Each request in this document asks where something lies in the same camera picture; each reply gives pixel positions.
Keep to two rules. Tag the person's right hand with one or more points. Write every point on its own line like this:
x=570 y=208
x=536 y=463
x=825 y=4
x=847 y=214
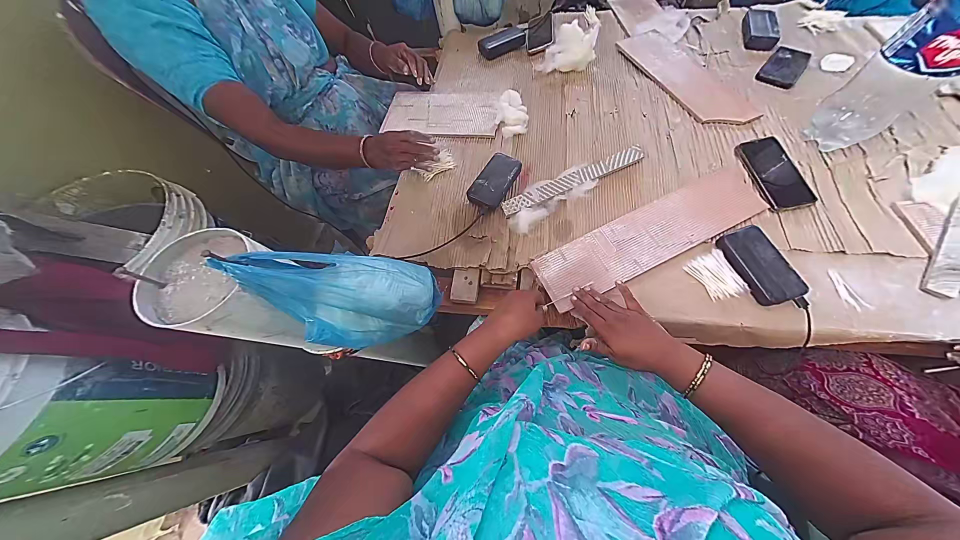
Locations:
x=631 y=337

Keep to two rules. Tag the person's left hand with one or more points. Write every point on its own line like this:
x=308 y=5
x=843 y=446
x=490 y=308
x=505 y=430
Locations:
x=516 y=315

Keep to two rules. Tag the person's left fingers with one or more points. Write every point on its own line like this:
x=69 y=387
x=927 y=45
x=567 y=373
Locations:
x=541 y=301

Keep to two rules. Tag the person's right thumb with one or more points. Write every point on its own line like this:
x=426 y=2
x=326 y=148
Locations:
x=593 y=345

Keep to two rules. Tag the person's right fingers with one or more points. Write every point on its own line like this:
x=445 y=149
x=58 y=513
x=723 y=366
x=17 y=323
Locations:
x=596 y=303

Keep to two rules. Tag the long pink grooved board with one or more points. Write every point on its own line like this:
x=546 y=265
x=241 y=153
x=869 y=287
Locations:
x=652 y=229

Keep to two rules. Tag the person's right forearm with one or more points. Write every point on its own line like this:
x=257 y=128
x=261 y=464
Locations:
x=795 y=442

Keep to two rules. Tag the person's left forearm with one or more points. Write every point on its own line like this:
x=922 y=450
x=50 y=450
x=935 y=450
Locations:
x=405 y=416

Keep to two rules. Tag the wooden table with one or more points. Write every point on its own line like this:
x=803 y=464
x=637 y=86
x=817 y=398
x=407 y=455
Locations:
x=495 y=294

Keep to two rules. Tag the white cotton tuft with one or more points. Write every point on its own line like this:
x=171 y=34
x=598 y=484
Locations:
x=531 y=217

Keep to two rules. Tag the person's body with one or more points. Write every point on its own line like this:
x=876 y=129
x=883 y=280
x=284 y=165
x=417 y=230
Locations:
x=585 y=450

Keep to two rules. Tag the pile of white sticks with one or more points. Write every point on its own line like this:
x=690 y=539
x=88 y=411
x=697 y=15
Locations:
x=715 y=275
x=822 y=19
x=433 y=163

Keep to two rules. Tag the silver patterned metal strip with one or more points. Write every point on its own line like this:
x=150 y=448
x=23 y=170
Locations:
x=574 y=180

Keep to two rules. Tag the black rectangular box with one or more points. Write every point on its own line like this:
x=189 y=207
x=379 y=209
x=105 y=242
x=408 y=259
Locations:
x=494 y=180

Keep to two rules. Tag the corrugated brown cardboard sheet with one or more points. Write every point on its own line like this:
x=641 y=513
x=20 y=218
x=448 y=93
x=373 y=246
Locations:
x=675 y=142

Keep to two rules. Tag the blue plastic bag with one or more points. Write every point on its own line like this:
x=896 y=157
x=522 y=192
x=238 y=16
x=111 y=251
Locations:
x=352 y=296

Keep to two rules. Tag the white cotton ball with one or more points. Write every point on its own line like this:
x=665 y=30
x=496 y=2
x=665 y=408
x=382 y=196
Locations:
x=512 y=112

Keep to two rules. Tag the whitish grooved board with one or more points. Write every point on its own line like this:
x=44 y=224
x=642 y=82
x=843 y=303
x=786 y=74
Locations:
x=441 y=114

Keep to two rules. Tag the black smartphone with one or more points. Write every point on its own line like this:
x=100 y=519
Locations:
x=777 y=173

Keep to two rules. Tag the white cotton wad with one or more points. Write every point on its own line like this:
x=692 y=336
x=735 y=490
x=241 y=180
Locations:
x=570 y=49

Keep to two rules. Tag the black phone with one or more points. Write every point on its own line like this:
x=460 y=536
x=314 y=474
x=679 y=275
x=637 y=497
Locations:
x=540 y=34

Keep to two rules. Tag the red patterned cloth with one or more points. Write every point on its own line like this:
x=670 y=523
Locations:
x=862 y=397

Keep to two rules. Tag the white bucket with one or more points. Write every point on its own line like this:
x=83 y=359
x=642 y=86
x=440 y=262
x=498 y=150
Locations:
x=255 y=315

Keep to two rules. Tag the black flat box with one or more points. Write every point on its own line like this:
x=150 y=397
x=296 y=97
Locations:
x=783 y=67

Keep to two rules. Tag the clear plastic bag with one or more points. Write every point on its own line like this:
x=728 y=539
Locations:
x=859 y=109

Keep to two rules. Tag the pinkish board piece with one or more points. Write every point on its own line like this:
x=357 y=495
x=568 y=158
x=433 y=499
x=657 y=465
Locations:
x=922 y=223

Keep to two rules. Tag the white round disc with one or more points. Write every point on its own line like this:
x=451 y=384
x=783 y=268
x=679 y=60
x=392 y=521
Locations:
x=836 y=62

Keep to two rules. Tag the translucent ribbed bucket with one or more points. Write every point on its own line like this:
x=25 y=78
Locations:
x=176 y=225

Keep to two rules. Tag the blue red printed package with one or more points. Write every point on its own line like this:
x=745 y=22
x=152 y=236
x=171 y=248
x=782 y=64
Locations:
x=926 y=45

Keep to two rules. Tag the grey wooden beam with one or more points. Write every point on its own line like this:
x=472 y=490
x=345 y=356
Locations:
x=142 y=480

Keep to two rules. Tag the green labelled bucket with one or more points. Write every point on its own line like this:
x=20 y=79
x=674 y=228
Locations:
x=112 y=420

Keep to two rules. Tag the maroon cloth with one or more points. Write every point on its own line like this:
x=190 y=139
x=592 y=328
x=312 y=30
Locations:
x=82 y=307

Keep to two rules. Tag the grey wooden plank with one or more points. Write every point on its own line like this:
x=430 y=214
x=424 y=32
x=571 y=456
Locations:
x=75 y=236

